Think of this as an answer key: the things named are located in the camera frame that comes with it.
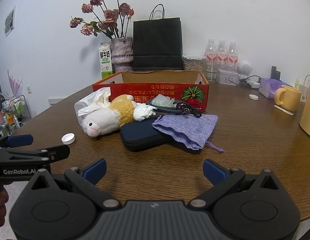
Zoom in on dark blue zip case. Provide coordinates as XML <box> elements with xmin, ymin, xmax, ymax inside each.
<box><xmin>120</xmin><ymin>116</ymin><xmax>168</xmax><ymax>152</ymax></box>

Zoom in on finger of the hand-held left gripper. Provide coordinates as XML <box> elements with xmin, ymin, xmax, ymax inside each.
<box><xmin>0</xmin><ymin>134</ymin><xmax>34</xmax><ymax>151</ymax></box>
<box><xmin>0</xmin><ymin>145</ymin><xmax>70</xmax><ymax>167</ymax></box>

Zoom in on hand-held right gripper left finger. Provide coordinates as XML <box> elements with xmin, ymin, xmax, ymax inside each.
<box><xmin>27</xmin><ymin>158</ymin><xmax>122</xmax><ymax>210</ymax></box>

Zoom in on clear plastic wrap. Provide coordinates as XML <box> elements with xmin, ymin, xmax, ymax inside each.
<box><xmin>154</xmin><ymin>95</ymin><xmax>178</xmax><ymax>108</ymax></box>

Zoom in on red cardboard box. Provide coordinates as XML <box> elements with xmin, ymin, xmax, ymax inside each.
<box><xmin>92</xmin><ymin>71</ymin><xmax>209</xmax><ymax>113</ymax></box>

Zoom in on braided charging cable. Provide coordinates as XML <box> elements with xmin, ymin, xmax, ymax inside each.
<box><xmin>147</xmin><ymin>98</ymin><xmax>203</xmax><ymax>118</ymax></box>

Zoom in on purple marbled vase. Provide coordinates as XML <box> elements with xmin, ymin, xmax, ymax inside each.
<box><xmin>110</xmin><ymin>37</ymin><xmax>134</xmax><ymax>73</ymax></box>

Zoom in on yellow mug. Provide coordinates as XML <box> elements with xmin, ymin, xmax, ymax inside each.
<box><xmin>274</xmin><ymin>85</ymin><xmax>302</xmax><ymax>112</ymax></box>

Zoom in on white plug with cable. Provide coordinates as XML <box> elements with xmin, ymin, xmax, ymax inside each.
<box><xmin>300</xmin><ymin>74</ymin><xmax>310</xmax><ymax>98</ymax></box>

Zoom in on white paper strip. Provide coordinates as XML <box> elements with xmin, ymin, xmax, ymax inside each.
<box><xmin>274</xmin><ymin>105</ymin><xmax>295</xmax><ymax>116</ymax></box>

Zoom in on wall poster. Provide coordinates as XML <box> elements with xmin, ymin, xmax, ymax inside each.
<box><xmin>4</xmin><ymin>9</ymin><xmax>16</xmax><ymax>37</ymax></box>

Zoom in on person's left hand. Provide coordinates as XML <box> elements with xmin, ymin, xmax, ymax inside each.
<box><xmin>0</xmin><ymin>187</ymin><xmax>9</xmax><ymax>228</ymax></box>

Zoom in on green and white milk carton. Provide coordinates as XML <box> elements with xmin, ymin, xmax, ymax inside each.
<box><xmin>98</xmin><ymin>41</ymin><xmax>113</xmax><ymax>80</ymax></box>

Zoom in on white tissue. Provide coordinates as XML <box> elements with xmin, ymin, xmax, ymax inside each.
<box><xmin>133</xmin><ymin>104</ymin><xmax>157</xmax><ymax>122</ymax></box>

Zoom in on black paper bag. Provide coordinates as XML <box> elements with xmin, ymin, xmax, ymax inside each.
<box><xmin>133</xmin><ymin>4</ymin><xmax>183</xmax><ymax>71</ymax></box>

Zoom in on white tin box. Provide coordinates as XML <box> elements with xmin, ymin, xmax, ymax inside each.
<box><xmin>217</xmin><ymin>69</ymin><xmax>240</xmax><ymax>86</ymax></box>

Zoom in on dried rose bouquet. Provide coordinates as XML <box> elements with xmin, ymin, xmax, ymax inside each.
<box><xmin>69</xmin><ymin>0</ymin><xmax>134</xmax><ymax>40</ymax></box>

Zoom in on white bottle cap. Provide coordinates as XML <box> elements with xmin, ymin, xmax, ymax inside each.
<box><xmin>61</xmin><ymin>133</ymin><xmax>76</xmax><ymax>145</ymax></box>

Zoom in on black upright device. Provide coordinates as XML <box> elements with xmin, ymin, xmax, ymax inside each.
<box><xmin>271</xmin><ymin>65</ymin><xmax>281</xmax><ymax>80</ymax></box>

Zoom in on purple tissue pack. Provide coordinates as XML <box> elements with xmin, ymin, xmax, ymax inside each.
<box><xmin>259</xmin><ymin>77</ymin><xmax>290</xmax><ymax>99</ymax></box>

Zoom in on stacked clear glass cups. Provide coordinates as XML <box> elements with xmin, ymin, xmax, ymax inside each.
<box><xmin>203</xmin><ymin>60</ymin><xmax>222</xmax><ymax>84</ymax></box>

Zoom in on white charger with cables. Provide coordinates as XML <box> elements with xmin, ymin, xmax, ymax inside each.
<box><xmin>239</xmin><ymin>75</ymin><xmax>262</xmax><ymax>83</ymax></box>

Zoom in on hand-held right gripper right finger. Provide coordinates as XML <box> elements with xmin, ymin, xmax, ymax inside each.
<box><xmin>190</xmin><ymin>158</ymin><xmax>281</xmax><ymax>210</ymax></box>

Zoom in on clear plastic tissue pack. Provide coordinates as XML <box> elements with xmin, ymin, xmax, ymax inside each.
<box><xmin>74</xmin><ymin>87</ymin><xmax>112</xmax><ymax>125</ymax></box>

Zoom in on red fabric rose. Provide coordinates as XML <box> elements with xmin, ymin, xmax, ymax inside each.
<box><xmin>185</xmin><ymin>98</ymin><xmax>203</xmax><ymax>110</ymax></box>

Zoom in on white wall vent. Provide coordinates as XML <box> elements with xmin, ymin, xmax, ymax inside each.
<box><xmin>48</xmin><ymin>97</ymin><xmax>70</xmax><ymax>108</ymax></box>

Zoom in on wooden desktop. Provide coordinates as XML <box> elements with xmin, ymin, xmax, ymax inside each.
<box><xmin>14</xmin><ymin>79</ymin><xmax>310</xmax><ymax>222</ymax></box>

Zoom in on white round speaker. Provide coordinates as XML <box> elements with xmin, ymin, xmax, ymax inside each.
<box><xmin>237</xmin><ymin>60</ymin><xmax>254</xmax><ymax>80</ymax></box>

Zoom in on clear container of seeds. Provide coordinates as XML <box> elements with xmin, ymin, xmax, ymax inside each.
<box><xmin>182</xmin><ymin>55</ymin><xmax>206</xmax><ymax>73</ymax></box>

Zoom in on white and yellow plush sheep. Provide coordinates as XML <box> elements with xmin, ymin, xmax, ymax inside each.
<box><xmin>81</xmin><ymin>94</ymin><xmax>140</xmax><ymax>138</ymax></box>

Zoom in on wire storage rack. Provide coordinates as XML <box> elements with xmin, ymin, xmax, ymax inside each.
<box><xmin>0</xmin><ymin>94</ymin><xmax>33</xmax><ymax>137</ymax></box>

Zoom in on purple drawstring pouch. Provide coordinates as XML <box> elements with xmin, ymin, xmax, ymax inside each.
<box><xmin>152</xmin><ymin>114</ymin><xmax>225</xmax><ymax>153</ymax></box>

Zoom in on purple flower wall sticker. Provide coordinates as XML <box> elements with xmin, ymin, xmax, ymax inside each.
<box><xmin>7</xmin><ymin>69</ymin><xmax>23</xmax><ymax>97</ymax></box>

